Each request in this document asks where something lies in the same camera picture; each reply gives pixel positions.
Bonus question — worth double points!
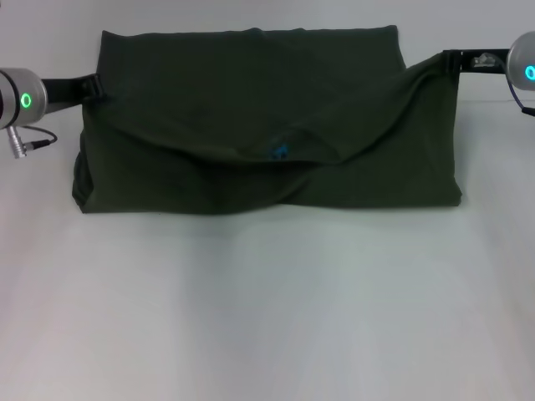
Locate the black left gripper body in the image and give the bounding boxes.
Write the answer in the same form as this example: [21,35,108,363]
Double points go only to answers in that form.
[38,74,95,115]

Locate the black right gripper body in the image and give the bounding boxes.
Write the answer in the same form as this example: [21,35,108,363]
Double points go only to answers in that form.
[459,48,512,76]

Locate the dark green FREE t-shirt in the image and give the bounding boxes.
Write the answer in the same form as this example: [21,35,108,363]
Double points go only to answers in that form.
[70,24,463,219]

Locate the left arm connector cable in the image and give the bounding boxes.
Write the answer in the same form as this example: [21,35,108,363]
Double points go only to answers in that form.
[5,124,59,160]

